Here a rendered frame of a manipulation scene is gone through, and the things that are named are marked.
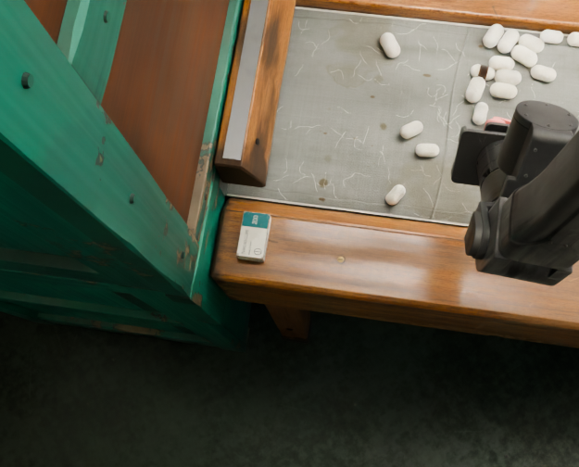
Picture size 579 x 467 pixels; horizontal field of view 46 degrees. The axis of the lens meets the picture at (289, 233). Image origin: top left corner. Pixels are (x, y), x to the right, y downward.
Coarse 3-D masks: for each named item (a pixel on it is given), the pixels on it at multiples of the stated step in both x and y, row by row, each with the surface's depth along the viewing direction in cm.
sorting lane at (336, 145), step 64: (320, 64) 98; (384, 64) 97; (448, 64) 97; (576, 64) 96; (320, 128) 95; (384, 128) 95; (448, 128) 94; (256, 192) 93; (320, 192) 93; (384, 192) 92; (448, 192) 92
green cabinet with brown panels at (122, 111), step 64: (0, 0) 32; (64, 0) 41; (128, 0) 51; (192, 0) 69; (0, 64) 32; (64, 64) 39; (128, 64) 53; (192, 64) 72; (0, 128) 33; (64, 128) 40; (128, 128) 55; (192, 128) 76; (0, 192) 45; (64, 192) 41; (128, 192) 53; (192, 192) 79; (0, 256) 75; (64, 256) 75; (128, 256) 59; (192, 256) 78
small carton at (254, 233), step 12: (252, 216) 88; (264, 216) 88; (252, 228) 87; (264, 228) 87; (240, 240) 87; (252, 240) 87; (264, 240) 87; (240, 252) 87; (252, 252) 87; (264, 252) 87
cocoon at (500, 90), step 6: (492, 84) 94; (498, 84) 93; (504, 84) 93; (510, 84) 93; (492, 90) 94; (498, 90) 93; (504, 90) 93; (510, 90) 93; (516, 90) 93; (498, 96) 94; (504, 96) 94; (510, 96) 93
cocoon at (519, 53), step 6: (516, 48) 95; (522, 48) 94; (516, 54) 95; (522, 54) 94; (528, 54) 94; (534, 54) 94; (516, 60) 96; (522, 60) 95; (528, 60) 94; (534, 60) 94; (528, 66) 95
